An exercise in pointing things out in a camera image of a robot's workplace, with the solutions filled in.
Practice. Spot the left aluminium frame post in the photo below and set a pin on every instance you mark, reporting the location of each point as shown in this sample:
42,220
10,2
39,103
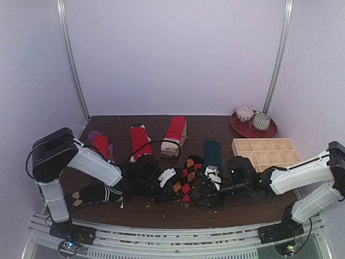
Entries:
70,57

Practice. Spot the aluminium frame post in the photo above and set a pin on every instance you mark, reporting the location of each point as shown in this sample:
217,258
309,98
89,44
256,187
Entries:
281,53
70,57

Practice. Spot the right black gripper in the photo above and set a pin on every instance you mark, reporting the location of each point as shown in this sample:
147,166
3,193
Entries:
211,196

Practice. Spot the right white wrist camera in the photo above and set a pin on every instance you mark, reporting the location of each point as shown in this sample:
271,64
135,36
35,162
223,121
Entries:
212,173

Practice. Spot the dark green christmas sock pair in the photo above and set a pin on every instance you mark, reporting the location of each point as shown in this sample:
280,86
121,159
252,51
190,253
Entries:
212,154

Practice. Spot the grey striped cup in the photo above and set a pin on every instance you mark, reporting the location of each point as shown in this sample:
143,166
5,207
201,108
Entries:
261,121

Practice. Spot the black white striped sock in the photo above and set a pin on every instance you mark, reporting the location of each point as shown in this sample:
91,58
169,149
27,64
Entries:
99,193

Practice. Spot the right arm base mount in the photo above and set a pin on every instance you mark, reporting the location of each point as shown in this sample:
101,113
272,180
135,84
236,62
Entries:
286,234

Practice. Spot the right aluminium frame post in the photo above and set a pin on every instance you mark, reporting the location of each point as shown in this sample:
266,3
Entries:
281,53

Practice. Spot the red purple sock pair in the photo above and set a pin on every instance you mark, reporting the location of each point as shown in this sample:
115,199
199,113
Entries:
101,142

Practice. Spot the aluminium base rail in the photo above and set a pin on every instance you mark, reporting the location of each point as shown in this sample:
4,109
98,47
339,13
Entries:
129,242

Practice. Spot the black red yellow argyle sock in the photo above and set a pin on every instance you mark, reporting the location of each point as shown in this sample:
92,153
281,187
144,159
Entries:
185,177

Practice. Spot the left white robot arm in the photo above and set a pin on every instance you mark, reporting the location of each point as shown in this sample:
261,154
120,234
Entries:
51,154

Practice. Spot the red beige sock pair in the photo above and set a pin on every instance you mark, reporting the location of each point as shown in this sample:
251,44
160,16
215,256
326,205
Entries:
175,137

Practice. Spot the wooden compartment tray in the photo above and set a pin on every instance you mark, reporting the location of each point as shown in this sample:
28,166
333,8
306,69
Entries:
264,153

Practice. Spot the red round plate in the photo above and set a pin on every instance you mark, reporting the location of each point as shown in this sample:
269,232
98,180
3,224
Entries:
247,129

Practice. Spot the red white patterned sock pair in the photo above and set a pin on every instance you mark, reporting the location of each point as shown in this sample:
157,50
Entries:
139,138

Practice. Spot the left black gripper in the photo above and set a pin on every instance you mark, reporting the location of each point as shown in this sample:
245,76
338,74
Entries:
163,196

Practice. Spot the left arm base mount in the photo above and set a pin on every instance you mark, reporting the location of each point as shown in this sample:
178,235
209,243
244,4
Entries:
73,238

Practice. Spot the white dotted bowl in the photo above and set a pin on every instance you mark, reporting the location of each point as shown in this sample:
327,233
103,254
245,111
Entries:
244,113

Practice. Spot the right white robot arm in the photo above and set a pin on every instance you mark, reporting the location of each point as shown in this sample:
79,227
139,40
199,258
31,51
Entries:
326,168

